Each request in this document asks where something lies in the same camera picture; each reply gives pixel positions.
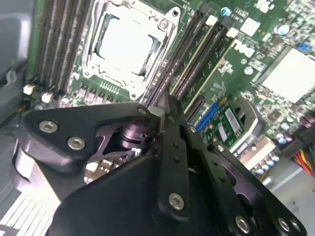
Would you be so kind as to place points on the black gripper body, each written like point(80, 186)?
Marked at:
point(110, 209)

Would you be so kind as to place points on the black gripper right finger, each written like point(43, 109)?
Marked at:
point(246, 186)

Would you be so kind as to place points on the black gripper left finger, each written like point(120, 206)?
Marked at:
point(61, 147)

